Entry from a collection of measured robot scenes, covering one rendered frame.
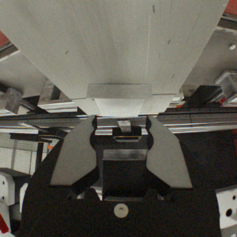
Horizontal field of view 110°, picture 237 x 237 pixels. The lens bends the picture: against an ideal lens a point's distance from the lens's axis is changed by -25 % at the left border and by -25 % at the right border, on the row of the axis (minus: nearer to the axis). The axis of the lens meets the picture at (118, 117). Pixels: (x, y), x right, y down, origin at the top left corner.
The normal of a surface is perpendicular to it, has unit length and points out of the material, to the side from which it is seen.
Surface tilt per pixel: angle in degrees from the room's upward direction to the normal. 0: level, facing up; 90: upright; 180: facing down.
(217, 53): 0
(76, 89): 0
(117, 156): 90
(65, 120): 90
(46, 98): 90
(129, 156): 90
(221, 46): 0
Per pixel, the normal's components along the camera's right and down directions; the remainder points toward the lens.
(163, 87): -0.01, 0.95
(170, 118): -0.12, -0.32
